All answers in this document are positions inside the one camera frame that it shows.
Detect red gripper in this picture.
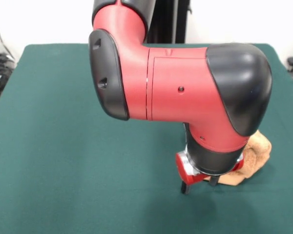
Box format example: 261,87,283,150
175,150,245,195

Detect tan terry towel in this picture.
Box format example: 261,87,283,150
202,130,272,187

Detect dark green table cloth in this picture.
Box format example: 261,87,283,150
0,43,293,234

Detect black equipment pile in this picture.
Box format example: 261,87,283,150
0,52,17,101

